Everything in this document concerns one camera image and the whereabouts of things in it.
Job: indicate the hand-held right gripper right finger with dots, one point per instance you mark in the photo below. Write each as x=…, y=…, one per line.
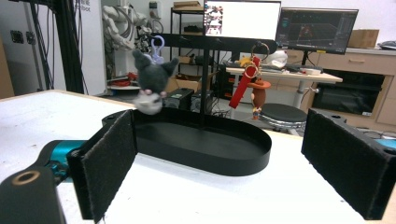
x=348, y=158

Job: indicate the black frame post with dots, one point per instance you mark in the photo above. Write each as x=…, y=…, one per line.
x=70, y=43

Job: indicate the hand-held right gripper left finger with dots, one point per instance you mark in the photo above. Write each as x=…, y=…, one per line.
x=102, y=161

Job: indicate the cardboard box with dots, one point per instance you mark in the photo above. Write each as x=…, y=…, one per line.
x=363, y=38

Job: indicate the wooden cabinet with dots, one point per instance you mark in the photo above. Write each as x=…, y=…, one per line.
x=367, y=63

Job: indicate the black hanger stand with tray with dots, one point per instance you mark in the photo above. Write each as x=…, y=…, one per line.
x=202, y=149

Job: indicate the white round side table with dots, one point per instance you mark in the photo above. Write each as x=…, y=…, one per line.
x=120, y=87

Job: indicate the white screen monitor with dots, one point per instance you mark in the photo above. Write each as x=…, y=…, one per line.
x=246, y=18

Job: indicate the black round stool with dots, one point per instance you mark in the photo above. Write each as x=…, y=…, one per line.
x=281, y=113

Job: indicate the dark screen monitor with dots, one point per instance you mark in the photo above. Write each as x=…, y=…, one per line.
x=316, y=29

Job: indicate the white top desk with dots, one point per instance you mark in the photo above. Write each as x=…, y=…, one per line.
x=299, y=76

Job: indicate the black computer tower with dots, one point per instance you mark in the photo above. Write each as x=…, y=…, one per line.
x=179, y=96
x=197, y=102

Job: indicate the black metal shelf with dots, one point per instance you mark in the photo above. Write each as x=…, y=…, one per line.
x=186, y=12

